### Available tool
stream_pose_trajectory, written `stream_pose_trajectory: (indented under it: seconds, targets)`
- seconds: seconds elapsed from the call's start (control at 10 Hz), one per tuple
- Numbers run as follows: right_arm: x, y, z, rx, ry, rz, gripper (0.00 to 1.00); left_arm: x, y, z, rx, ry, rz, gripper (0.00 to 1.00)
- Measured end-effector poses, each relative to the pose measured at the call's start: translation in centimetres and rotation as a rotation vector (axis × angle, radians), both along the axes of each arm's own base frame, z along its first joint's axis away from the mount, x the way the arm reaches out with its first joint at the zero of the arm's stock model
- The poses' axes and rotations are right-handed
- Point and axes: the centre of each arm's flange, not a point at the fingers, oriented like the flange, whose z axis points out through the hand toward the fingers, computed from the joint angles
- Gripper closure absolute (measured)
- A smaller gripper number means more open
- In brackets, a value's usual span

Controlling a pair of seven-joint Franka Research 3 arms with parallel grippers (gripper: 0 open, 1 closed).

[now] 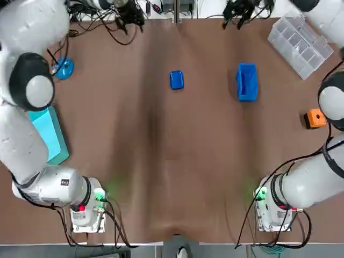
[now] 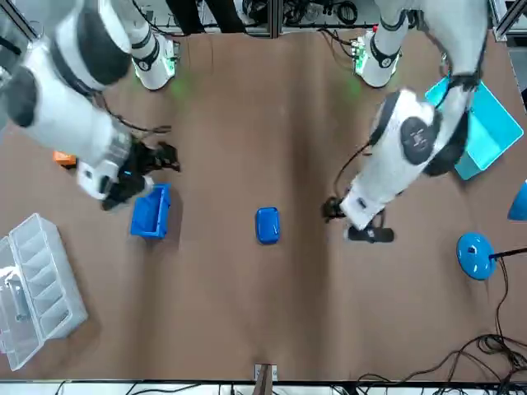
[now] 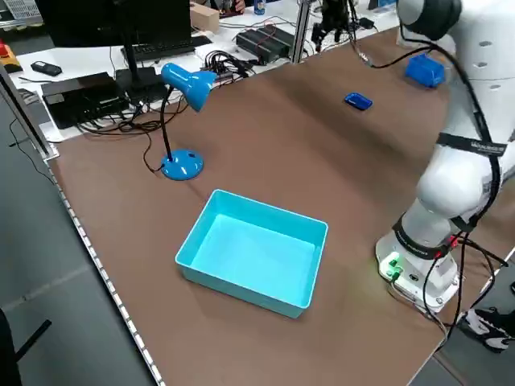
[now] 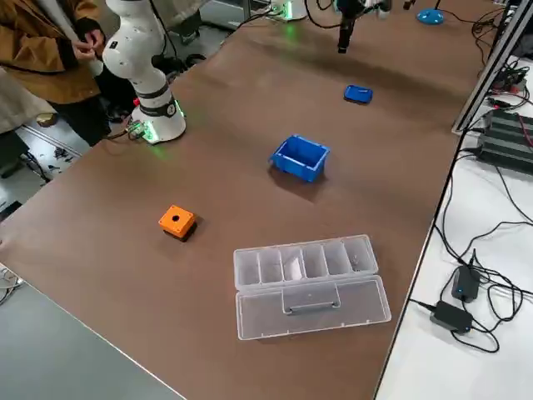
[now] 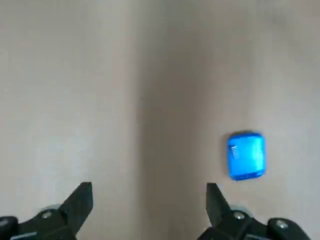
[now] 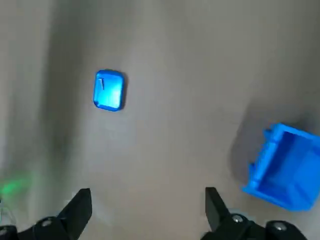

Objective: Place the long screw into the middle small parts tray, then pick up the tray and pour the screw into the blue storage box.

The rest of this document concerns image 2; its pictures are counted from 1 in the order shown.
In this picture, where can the person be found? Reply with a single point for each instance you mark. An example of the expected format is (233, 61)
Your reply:
(222, 14)

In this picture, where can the long silver screw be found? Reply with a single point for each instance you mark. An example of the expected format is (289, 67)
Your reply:
(273, 227)

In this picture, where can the small blue parts tray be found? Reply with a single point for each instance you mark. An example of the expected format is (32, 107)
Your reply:
(263, 234)

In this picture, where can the clear plastic organizer case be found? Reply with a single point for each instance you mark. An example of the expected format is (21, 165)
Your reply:
(41, 267)

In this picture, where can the aluminium frame post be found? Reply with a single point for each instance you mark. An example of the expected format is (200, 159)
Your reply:
(263, 382)
(276, 18)

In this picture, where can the blue storage box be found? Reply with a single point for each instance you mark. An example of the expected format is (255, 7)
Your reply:
(144, 218)

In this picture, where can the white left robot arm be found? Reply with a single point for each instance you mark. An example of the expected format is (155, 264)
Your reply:
(395, 164)

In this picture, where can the blue desk lamp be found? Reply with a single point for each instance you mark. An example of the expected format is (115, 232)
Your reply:
(475, 255)

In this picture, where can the orange push button box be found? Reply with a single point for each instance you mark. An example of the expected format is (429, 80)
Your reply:
(62, 158)

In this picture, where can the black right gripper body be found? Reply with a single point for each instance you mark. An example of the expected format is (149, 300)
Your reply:
(138, 162)

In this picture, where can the teal plastic bin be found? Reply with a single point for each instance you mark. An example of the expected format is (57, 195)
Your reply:
(494, 127)

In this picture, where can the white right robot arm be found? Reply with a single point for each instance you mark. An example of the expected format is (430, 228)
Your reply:
(62, 103)

